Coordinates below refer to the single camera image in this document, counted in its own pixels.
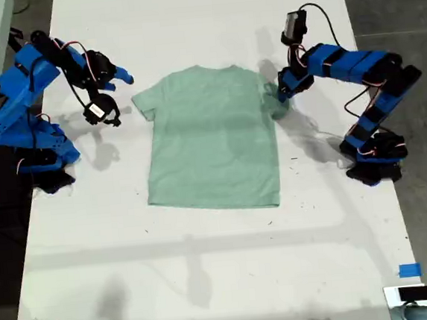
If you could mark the black stand leg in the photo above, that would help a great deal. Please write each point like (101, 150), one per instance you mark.
(15, 35)

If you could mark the short black camera stalk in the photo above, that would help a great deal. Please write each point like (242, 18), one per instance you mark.
(293, 57)
(96, 93)

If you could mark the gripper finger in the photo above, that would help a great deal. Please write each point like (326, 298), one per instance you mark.
(281, 92)
(291, 96)
(107, 86)
(123, 73)

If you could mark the black camera box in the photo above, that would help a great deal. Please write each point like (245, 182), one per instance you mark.
(99, 111)
(293, 25)

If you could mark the small black box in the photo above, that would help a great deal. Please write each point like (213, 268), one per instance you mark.
(416, 292)

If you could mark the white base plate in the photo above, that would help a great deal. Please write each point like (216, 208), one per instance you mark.
(390, 296)

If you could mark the pale green T-shirt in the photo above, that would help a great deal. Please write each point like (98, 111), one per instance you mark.
(212, 141)

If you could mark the blue tape strip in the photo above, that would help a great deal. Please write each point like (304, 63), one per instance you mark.
(410, 270)

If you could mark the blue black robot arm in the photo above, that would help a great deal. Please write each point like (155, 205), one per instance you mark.
(24, 90)
(339, 61)

